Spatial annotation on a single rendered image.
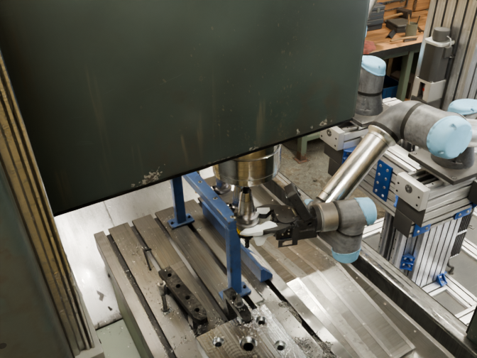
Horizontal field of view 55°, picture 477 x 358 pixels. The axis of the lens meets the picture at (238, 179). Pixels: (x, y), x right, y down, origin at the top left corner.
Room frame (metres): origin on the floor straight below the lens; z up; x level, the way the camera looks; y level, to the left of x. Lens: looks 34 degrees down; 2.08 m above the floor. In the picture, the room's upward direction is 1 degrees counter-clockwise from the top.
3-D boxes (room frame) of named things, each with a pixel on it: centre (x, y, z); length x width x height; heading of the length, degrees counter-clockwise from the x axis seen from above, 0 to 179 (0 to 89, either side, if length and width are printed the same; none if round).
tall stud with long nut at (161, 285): (0.99, 0.25, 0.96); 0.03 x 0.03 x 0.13
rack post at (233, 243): (1.05, 0.02, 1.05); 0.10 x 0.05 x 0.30; 119
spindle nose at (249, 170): (0.89, -0.02, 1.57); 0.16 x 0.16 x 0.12
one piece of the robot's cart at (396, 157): (1.70, -0.75, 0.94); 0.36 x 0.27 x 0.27; 26
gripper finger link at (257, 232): (0.86, -0.05, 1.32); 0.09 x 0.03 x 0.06; 115
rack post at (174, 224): (1.44, 0.24, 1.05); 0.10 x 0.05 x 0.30; 119
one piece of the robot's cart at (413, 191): (1.45, -0.81, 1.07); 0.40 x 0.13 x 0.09; 116
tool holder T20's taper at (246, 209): (0.89, -0.02, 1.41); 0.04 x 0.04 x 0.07
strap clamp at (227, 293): (0.92, 0.01, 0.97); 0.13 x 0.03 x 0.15; 29
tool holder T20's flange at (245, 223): (0.89, -0.02, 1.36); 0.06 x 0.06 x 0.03
